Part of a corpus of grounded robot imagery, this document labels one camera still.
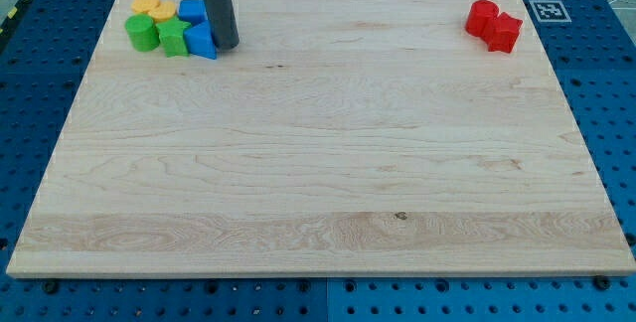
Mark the green star block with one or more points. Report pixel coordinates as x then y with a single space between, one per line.
171 36

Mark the red star block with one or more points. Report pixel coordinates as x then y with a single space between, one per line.
501 33

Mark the large wooden board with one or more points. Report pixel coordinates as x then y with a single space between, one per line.
340 138

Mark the blue triangle block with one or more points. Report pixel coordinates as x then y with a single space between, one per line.
199 41

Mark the blue cube block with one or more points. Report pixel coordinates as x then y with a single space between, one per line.
192 11

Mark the grey cylindrical pointer rod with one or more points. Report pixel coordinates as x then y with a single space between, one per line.
221 15

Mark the yellow round block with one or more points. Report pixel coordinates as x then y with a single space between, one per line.
165 11

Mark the green cylinder block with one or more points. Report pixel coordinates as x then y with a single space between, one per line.
142 32

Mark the red cylinder block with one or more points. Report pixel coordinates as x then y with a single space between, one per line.
480 14

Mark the yellow hexagon block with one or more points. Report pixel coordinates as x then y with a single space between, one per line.
144 6

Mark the white fiducial marker tag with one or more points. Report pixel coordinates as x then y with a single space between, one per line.
550 11

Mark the yellow black hazard tape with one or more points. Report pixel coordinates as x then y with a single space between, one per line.
14 16

